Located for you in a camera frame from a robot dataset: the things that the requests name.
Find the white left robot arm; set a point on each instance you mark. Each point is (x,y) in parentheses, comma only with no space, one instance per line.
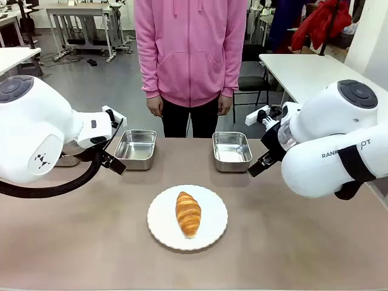
(36,121)

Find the stainless steel container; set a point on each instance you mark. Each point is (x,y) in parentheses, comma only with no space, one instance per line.
(136,148)
(232,150)

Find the black trousers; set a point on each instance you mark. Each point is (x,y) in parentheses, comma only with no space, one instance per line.
(189,121)

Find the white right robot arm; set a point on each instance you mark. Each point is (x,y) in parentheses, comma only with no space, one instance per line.
(327,109)

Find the pink hoodie torso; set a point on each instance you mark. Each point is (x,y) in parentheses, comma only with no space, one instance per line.
(189,45)

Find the person's left forearm pink sleeve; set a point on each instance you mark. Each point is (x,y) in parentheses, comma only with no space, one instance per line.
(232,75)

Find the black chair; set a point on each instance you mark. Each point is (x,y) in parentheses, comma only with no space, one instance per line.
(253,82)

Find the red jacket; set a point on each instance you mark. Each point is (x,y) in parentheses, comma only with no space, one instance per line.
(321,24)

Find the black stand pole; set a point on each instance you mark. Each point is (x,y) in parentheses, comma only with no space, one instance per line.
(329,27)

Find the person's right forearm pink sleeve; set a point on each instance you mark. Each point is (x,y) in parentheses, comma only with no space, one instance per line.
(150,78)

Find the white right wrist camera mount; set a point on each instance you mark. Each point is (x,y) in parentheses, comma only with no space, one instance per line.
(253,116)

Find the white side table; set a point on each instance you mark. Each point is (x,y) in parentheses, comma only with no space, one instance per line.
(300,75)

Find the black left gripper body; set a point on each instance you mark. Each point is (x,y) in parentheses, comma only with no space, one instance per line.
(91,151)

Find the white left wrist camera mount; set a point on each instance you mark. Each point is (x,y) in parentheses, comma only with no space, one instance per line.
(116,113)

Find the white scalloped plate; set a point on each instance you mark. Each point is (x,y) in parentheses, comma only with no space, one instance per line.
(160,224)

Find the person's right hand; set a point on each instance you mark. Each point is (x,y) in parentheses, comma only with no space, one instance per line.
(155,107)

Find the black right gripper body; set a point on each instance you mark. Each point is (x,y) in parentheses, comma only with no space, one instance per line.
(272,144)

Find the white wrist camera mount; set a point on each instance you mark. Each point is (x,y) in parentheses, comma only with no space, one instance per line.
(253,116)
(116,113)

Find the white height-adjustable desk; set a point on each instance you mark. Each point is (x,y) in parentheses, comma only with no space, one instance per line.
(82,12)

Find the golden croissant bread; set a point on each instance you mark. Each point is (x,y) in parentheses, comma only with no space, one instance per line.
(188,213)

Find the person's left hand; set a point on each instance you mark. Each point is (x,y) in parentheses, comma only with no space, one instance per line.
(225,106)

